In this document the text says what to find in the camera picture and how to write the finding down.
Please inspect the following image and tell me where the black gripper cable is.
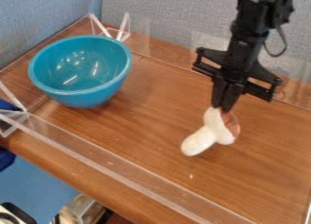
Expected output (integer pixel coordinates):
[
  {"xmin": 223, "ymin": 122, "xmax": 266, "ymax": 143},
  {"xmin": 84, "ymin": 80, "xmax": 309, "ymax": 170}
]
[{"xmin": 262, "ymin": 24, "xmax": 290, "ymax": 58}]

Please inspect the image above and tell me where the blue plastic bowl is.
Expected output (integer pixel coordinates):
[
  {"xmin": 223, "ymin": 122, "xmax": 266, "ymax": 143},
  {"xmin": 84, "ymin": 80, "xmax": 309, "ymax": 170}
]
[{"xmin": 28, "ymin": 35, "xmax": 132, "ymax": 108}]

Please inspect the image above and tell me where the blue cloth object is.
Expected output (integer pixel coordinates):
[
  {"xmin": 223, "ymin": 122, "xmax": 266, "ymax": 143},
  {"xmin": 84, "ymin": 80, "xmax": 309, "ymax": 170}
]
[{"xmin": 0, "ymin": 98, "xmax": 20, "ymax": 172}]

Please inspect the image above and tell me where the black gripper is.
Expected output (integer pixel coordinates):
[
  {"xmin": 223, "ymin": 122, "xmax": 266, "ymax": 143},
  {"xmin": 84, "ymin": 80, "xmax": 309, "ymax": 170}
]
[{"xmin": 194, "ymin": 0, "xmax": 294, "ymax": 113}]

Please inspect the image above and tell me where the white brown toy mushroom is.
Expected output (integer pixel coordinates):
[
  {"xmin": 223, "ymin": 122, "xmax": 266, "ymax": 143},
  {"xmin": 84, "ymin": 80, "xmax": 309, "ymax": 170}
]
[{"xmin": 182, "ymin": 107, "xmax": 240, "ymax": 157}]

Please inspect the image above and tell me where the grey metal object below table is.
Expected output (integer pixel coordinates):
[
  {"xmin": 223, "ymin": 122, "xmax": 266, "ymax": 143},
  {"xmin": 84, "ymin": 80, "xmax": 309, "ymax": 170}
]
[{"xmin": 50, "ymin": 194, "xmax": 107, "ymax": 224}]

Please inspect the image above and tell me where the black white object below table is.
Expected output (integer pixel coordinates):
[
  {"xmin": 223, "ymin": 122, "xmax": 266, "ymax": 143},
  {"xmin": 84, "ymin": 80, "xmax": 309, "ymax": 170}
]
[{"xmin": 0, "ymin": 202, "xmax": 36, "ymax": 224}]

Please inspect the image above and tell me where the clear acrylic barrier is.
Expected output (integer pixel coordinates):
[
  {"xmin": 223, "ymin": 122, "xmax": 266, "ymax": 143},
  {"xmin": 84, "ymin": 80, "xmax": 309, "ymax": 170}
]
[{"xmin": 0, "ymin": 12, "xmax": 311, "ymax": 224}]

